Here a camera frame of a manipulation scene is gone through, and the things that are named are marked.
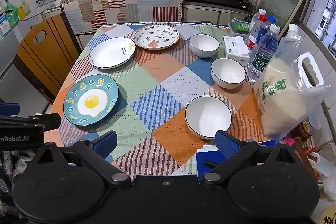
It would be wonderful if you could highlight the white tissue pack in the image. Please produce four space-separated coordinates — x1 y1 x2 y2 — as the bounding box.
223 35 250 66

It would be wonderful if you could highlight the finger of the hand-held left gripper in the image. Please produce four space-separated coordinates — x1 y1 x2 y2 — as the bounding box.
26 113 62 132
0 103 21 116

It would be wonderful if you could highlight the green plastic basket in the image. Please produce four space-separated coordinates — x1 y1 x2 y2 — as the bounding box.
228 18 254 34

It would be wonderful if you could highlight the wooden chair back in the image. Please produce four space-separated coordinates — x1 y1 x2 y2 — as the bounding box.
14 14 82 104

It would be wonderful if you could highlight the blue box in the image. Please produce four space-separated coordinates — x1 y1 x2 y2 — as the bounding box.
196 144 276 180

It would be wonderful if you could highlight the clear plastic rice bag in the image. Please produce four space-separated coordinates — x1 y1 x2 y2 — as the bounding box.
253 24 332 141

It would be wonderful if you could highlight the brown jar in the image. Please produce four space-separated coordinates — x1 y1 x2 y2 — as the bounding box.
291 115 322 142

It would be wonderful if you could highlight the striped counter cloth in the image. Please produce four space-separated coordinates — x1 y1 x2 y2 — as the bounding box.
62 0 184 35

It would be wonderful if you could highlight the blue fried egg plate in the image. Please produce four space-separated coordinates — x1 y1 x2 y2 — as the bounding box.
63 74 119 127

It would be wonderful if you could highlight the yellow plastic bag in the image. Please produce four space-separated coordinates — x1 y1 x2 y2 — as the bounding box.
17 1 30 20

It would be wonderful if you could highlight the red cap water bottle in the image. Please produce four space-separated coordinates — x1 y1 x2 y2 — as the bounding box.
246 15 268 51

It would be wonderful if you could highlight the white ribbed bowl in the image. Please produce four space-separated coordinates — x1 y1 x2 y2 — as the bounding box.
189 34 220 58
185 95 232 140
211 58 246 89

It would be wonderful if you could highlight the white bunny carrot plate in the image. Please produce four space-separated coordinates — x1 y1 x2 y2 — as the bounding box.
133 25 180 50

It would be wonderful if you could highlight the green plastic bag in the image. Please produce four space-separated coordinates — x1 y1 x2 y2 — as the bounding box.
4 0 20 26

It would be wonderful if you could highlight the white cap water bottle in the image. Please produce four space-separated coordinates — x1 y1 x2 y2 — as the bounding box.
249 9 266 30

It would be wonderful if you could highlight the white base cabinet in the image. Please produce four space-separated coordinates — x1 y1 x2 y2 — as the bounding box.
184 5 250 26

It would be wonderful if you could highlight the grey patterned clothing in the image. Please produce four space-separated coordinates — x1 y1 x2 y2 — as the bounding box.
0 151 34 214

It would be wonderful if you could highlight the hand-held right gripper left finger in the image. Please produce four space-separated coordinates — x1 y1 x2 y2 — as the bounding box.
34 130 132 186

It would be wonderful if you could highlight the green label water bottle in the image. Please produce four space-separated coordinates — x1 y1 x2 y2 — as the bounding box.
248 24 281 83

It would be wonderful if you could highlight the refrigerator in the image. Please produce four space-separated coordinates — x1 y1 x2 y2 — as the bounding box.
0 10 24 75

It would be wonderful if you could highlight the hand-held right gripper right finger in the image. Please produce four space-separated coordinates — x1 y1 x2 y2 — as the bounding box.
201 130 302 185

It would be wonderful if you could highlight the blue cap water bottle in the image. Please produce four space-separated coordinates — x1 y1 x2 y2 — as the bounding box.
256 17 277 43

